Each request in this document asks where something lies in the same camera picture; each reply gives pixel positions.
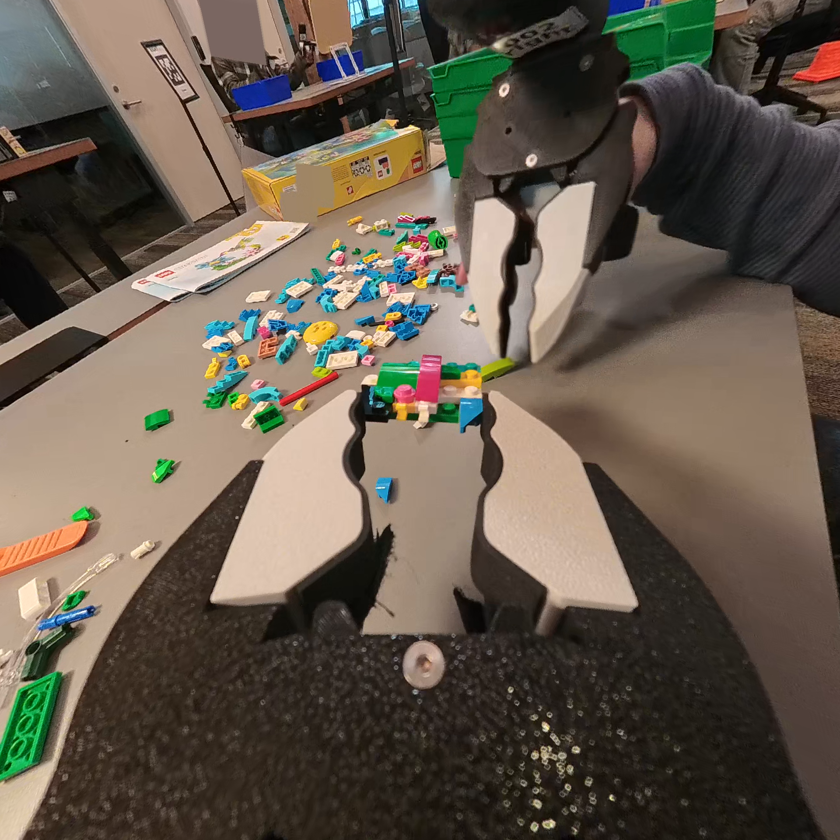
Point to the small blue slope brick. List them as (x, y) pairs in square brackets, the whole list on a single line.
[(385, 490)]

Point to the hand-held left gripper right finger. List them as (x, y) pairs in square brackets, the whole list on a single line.
[(551, 525)]

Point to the orange brick separator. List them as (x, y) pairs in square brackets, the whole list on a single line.
[(39, 548)]

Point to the small beige board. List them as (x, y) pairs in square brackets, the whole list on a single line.
[(330, 23)]

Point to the blue bar piece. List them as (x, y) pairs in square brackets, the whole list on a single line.
[(65, 617)]

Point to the green leaf piece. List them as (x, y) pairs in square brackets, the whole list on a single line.
[(163, 470)]

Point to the white door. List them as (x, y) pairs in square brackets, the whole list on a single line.
[(118, 52)]

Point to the wooden table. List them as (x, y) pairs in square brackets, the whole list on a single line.
[(46, 157), (341, 85)]

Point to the large green studded plate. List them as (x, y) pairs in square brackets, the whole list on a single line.
[(29, 725)]

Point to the pile of toy bricks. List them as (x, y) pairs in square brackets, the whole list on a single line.
[(341, 300)]

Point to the red bar brick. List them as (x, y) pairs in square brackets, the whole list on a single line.
[(308, 388)]

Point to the plain white brick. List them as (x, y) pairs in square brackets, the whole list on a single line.
[(34, 598)]

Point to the small green slope brick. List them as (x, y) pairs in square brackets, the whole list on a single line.
[(82, 514)]

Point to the lime green brick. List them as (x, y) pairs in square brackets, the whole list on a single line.
[(500, 369)]

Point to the green curved brick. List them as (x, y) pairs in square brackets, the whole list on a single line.
[(158, 420)]

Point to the blue plastic bin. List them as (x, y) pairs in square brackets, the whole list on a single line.
[(262, 93), (328, 69)]

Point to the yellow toy brick box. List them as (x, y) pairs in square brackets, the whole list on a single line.
[(341, 190)]

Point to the small white cylinder piece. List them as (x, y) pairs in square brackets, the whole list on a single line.
[(143, 549)]

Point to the instruction booklet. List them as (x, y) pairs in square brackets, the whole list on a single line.
[(216, 262)]

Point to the green plastic bin stack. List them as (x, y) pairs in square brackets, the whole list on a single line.
[(472, 85)]

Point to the multicoloured toy brick assembly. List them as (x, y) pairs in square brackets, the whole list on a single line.
[(394, 384)]

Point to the dark green connector piece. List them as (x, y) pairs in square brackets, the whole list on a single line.
[(46, 649)]

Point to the person's right hand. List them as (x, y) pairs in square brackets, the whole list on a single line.
[(646, 144)]

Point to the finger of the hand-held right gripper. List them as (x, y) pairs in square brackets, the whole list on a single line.
[(489, 262), (568, 249)]

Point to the person's right forearm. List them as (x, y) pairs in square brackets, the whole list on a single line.
[(735, 184)]

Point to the grey desk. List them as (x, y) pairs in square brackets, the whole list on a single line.
[(656, 426)]

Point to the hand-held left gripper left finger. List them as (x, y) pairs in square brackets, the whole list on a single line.
[(295, 512)]

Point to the clear tube piece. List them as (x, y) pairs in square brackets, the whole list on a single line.
[(88, 577)]

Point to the white board stand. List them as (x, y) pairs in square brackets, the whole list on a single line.
[(346, 60)]

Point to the sign stand with tag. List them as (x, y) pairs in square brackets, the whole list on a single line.
[(167, 69)]

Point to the orange textured cone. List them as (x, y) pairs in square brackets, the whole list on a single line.
[(823, 65)]

